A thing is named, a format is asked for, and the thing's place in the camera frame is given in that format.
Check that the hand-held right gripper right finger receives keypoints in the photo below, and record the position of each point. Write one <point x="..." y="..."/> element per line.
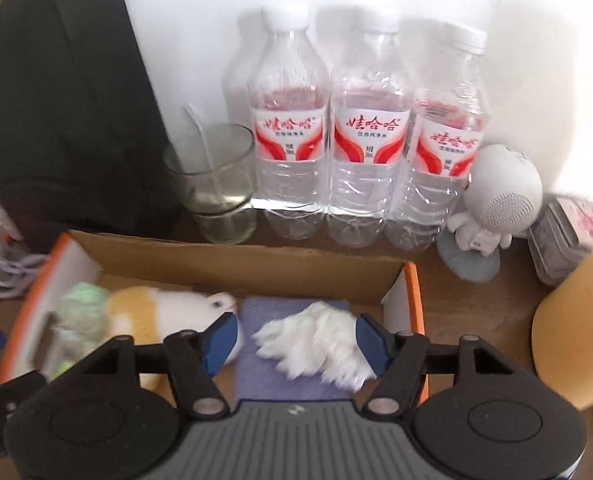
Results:
<point x="371" y="345"/>

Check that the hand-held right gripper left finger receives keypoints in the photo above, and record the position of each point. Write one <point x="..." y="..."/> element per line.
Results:
<point x="221" y="341"/>

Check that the orange cardboard box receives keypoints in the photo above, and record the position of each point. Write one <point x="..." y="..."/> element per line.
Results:
<point x="226" y="265"/>

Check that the white and yellow plush toy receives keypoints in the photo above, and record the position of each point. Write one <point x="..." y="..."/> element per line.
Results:
<point x="176" y="310"/>

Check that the purple cloth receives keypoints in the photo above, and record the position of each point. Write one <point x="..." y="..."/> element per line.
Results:
<point x="271" y="380"/>

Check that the light green soft toy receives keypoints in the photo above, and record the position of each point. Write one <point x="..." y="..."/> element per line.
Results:
<point x="84" y="305"/>

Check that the clear glass cup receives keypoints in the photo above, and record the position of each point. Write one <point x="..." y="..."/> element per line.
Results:
<point x="226" y="185"/>

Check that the white astronaut speaker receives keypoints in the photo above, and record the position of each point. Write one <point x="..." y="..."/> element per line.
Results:
<point x="501" y="185"/>

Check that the yellow thermos jug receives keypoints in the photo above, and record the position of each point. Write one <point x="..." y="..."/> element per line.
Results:
<point x="586" y="335"/>

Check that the floral tin box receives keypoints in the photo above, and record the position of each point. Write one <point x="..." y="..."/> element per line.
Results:
<point x="561" y="240"/>

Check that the black paper bag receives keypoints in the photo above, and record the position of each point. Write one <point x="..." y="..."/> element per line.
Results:
<point x="66" y="110"/>

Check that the water bottle with red label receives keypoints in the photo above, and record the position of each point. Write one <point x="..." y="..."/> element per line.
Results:
<point x="444" y="110"/>
<point x="286" y="85"/>
<point x="369" y="90"/>

